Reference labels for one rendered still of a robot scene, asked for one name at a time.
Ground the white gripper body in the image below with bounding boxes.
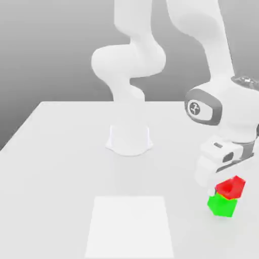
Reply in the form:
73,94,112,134
194,155,238,189

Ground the small green cube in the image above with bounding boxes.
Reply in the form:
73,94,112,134
207,193,238,219

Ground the small red cube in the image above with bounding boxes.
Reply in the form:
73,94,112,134
214,175,247,200

